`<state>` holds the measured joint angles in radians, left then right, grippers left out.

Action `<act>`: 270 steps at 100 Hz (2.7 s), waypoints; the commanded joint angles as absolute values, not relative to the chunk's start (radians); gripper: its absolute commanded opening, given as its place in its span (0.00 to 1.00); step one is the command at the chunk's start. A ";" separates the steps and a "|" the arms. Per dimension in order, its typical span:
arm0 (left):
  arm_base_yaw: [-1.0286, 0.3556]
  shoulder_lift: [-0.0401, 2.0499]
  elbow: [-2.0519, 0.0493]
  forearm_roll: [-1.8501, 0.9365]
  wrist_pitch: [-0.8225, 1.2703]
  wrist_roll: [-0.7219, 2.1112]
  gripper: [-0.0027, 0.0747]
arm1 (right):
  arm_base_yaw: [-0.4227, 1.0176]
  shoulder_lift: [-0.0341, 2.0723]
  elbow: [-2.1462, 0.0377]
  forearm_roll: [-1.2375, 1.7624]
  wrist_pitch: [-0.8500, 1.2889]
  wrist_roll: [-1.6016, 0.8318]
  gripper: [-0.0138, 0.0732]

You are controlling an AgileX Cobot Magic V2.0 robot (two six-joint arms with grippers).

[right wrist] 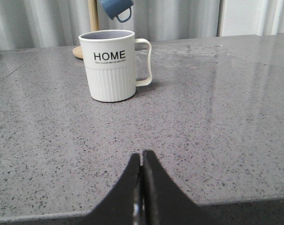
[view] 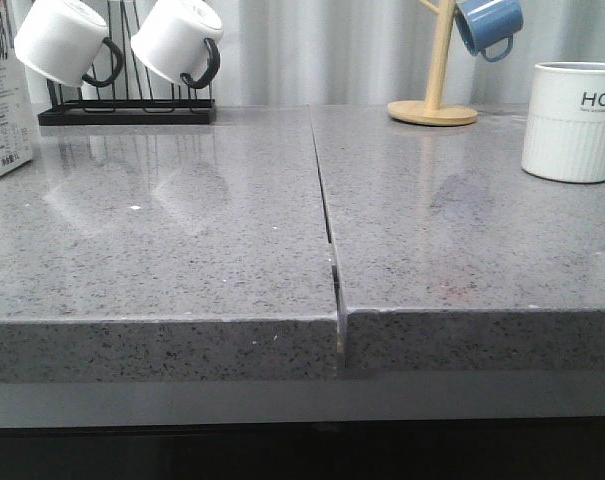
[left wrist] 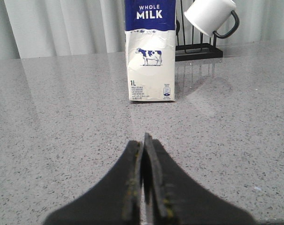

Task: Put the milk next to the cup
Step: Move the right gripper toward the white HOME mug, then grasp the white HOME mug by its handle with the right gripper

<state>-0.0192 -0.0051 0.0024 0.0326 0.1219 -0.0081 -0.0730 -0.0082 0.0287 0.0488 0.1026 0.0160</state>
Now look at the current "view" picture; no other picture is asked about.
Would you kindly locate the white HOME ribbed mug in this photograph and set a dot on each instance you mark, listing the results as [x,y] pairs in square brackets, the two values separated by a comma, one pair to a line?
[565,129]

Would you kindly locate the white and blue milk carton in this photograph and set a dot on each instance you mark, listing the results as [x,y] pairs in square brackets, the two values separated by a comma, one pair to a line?
[16,146]

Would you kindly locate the wooden mug tree stand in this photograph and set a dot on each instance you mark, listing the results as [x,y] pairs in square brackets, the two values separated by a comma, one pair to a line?
[431,111]

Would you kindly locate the blue enamel mug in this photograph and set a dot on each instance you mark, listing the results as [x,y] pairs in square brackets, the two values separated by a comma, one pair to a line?
[487,27]

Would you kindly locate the black wire mug rack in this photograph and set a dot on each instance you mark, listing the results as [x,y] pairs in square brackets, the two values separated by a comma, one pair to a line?
[137,97]

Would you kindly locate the white mug black handle right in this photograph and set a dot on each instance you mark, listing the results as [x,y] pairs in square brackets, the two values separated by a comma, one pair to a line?
[178,41]

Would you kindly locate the white mug black handle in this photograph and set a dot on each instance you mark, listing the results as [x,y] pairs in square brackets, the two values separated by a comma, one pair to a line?
[178,41]
[61,39]

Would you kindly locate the white mug black handle left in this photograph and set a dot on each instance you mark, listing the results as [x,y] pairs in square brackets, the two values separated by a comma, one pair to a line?
[61,39]

